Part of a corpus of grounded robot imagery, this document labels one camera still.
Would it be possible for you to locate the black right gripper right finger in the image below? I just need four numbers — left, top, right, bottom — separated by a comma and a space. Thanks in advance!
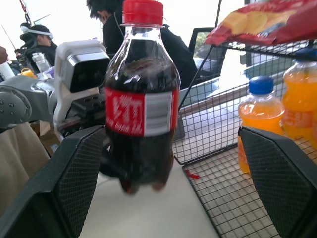
238, 125, 317, 238

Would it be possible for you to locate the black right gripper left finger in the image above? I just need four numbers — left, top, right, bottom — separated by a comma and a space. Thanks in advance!
0, 125, 106, 238

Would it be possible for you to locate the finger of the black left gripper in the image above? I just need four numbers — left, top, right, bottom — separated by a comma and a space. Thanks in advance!
98, 142, 129, 179

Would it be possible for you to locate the cola bottle with red cap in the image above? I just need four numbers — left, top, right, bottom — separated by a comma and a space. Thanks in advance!
104, 0, 182, 195

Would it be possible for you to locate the bystander bare hand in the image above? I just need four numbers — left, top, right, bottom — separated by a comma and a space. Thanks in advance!
0, 45, 9, 64

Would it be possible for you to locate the beige cloth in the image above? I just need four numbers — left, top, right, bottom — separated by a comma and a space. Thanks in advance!
0, 121, 51, 217

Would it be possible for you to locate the brown cardboard box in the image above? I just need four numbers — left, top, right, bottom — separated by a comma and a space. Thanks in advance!
30, 120, 64, 157

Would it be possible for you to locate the clear plastic water bottle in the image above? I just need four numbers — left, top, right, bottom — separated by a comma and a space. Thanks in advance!
31, 52, 52, 74

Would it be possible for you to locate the small orange soda bottle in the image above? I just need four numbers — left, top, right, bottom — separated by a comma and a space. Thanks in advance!
237, 76, 286, 175

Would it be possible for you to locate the large orange soda bottle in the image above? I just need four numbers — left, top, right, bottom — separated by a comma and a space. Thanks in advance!
281, 48, 317, 142

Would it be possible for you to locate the person with white headset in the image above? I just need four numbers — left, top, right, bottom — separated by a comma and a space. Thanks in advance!
14, 22, 58, 72

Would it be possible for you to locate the person in black jacket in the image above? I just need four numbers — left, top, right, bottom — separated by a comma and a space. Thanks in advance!
86, 0, 199, 90

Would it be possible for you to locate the red potato chips bag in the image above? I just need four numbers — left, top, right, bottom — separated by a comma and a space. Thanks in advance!
204, 0, 317, 46

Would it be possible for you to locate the black wire rack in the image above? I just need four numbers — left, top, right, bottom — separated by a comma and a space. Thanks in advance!
172, 39, 317, 238

